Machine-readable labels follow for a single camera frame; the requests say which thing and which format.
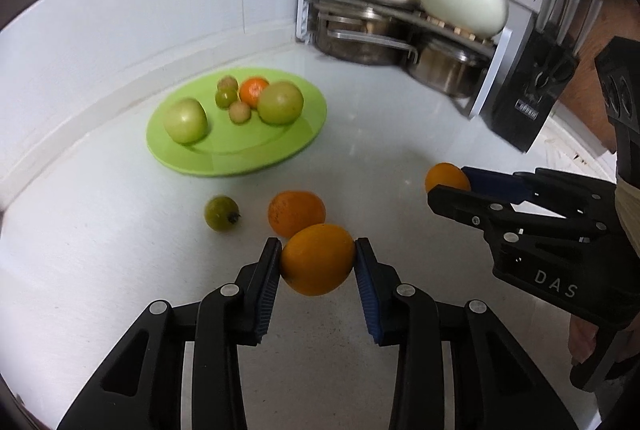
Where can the person's right hand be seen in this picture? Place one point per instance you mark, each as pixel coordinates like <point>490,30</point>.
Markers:
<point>582,340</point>

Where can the brown longan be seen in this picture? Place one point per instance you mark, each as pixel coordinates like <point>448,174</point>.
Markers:
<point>239,112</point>
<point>228,83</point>

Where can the small orange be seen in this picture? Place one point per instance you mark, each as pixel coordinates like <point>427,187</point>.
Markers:
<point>445,177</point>

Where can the green plate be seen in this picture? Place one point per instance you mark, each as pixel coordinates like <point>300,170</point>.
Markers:
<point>240,145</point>

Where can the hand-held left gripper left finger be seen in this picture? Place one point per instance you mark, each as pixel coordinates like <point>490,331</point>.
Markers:
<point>267,290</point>

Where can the small green tomato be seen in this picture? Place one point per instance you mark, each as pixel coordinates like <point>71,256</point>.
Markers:
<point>226,98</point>
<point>221,212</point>

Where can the small steel pot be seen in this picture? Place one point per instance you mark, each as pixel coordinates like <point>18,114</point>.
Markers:
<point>445,68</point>

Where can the grey pot rack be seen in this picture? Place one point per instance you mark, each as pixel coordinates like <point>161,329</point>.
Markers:
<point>492,75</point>

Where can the black knife block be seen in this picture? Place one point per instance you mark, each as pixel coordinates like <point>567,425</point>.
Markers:
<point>530,90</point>

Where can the orange with green stem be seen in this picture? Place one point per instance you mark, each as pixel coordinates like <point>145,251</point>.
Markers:
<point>252,91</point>

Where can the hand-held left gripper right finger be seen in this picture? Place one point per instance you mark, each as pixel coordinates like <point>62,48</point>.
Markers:
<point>367,290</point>

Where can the yellowish green guava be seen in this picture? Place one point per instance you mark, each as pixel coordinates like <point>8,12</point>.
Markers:
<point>280,103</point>

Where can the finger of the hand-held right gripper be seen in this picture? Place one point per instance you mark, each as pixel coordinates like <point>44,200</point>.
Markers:
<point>487,180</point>
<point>465,207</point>

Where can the wide steel pot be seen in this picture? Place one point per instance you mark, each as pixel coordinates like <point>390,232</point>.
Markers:
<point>360,40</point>

